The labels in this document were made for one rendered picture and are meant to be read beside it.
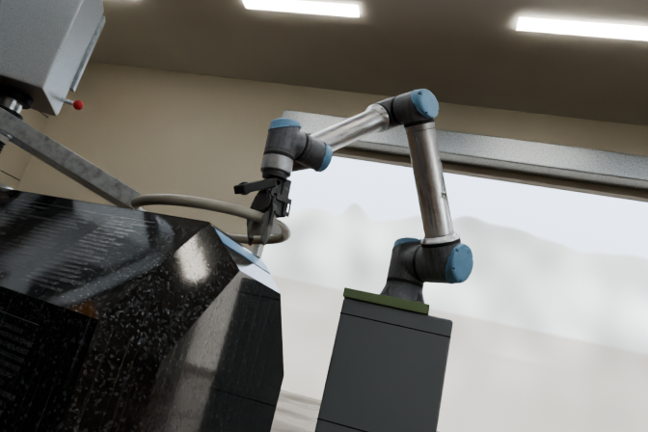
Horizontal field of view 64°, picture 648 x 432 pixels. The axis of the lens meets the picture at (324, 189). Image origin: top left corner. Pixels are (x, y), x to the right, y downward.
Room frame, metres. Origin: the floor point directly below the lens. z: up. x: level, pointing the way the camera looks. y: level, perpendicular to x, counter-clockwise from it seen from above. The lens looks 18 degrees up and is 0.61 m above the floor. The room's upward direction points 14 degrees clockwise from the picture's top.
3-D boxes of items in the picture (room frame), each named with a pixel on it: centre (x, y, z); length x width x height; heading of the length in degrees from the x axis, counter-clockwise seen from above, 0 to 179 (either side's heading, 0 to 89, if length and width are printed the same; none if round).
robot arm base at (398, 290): (2.08, -0.41, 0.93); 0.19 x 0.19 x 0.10
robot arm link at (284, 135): (1.41, 0.15, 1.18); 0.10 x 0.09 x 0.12; 129
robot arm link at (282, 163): (1.41, 0.15, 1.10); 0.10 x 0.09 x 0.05; 43
